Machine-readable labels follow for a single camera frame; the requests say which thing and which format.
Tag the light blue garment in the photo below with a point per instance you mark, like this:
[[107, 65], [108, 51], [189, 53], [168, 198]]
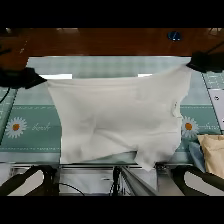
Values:
[[196, 155]]

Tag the white T-shirt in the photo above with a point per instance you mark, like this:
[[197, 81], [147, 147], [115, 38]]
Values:
[[116, 106]]

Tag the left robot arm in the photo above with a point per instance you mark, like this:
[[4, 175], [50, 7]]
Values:
[[19, 78]]

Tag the silver frame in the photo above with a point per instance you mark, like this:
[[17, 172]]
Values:
[[140, 185]]

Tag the cream garment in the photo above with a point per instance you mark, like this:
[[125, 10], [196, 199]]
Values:
[[213, 151]]

